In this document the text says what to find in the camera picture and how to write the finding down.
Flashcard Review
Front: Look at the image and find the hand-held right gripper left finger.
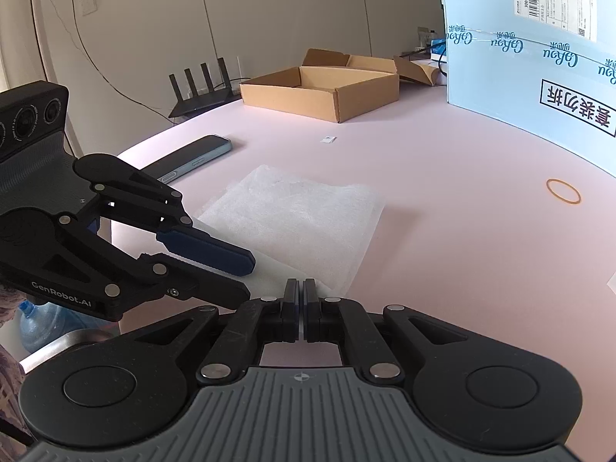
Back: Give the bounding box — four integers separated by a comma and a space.
113, 278, 301, 386

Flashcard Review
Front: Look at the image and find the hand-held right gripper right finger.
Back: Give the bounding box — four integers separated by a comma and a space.
302, 278, 487, 386

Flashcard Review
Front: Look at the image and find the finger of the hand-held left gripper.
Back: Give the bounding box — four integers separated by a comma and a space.
28, 216, 253, 322
72, 153, 257, 278

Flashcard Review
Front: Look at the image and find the white foam bag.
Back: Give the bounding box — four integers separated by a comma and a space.
195, 164, 387, 299

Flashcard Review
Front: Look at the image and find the tan rubber band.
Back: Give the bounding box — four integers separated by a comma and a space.
545, 179, 582, 204

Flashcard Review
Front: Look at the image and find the dark smartphone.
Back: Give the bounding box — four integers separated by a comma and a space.
142, 135, 233, 184

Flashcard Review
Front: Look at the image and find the blue water jug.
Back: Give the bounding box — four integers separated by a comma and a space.
18, 298, 116, 354

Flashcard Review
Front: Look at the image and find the black router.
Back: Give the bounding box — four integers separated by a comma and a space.
167, 57, 241, 119

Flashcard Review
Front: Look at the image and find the open cardboard box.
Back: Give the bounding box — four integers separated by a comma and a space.
239, 48, 441, 124

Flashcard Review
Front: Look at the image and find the person's patterned jacket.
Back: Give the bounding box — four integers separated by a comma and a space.
0, 344, 37, 448

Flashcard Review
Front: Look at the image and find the labelled light blue carton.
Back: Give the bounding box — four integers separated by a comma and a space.
437, 0, 616, 179

